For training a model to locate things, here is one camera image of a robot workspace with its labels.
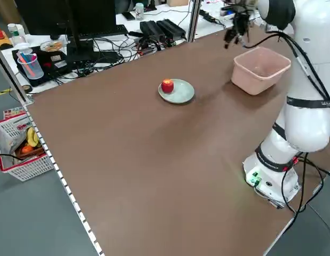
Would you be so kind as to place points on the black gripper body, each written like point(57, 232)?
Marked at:
point(240, 22)

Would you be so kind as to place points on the red and yellow apple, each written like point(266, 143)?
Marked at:
point(167, 86)

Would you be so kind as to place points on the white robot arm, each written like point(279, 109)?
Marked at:
point(306, 128)

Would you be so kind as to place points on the pink storage box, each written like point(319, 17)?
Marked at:
point(250, 82)

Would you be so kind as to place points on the cardboard box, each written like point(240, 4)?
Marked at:
point(178, 2)

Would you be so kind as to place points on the green plate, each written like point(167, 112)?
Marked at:
point(183, 93)

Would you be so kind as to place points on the black power strip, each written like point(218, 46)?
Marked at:
point(207, 16)

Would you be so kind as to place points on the black finned power supply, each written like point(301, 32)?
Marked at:
point(171, 28)
point(151, 30)

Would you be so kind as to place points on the white and green can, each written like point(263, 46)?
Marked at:
point(139, 12)

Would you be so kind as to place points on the black smartphone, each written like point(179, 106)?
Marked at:
point(128, 16)

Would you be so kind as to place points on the black keyboard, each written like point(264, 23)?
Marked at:
point(106, 30)

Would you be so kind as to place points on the black monitor stand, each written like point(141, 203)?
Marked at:
point(79, 50)

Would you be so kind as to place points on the black desktop device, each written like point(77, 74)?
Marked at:
point(55, 57)

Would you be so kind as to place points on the bowl of snacks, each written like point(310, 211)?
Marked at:
point(51, 46)

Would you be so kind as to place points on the black monitor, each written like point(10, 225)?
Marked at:
point(42, 16)

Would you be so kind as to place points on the clear cup with pens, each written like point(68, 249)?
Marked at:
point(34, 72)

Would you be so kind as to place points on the black tape roll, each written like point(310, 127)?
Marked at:
point(26, 89)

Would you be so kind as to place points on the white plastic bottle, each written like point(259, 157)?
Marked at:
point(11, 28)
point(19, 37)

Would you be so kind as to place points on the yellow bananas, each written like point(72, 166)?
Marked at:
point(31, 137)

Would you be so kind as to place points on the colourful printed booklet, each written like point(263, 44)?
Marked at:
point(14, 112)

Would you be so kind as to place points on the orange fruit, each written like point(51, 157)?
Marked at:
point(27, 149)

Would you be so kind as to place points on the white basket with red rim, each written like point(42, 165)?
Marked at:
point(34, 168)

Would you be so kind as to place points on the printed white bag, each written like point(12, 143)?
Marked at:
point(10, 133)

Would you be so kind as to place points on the aluminium frame post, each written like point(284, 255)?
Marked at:
point(12, 74)
point(193, 21)

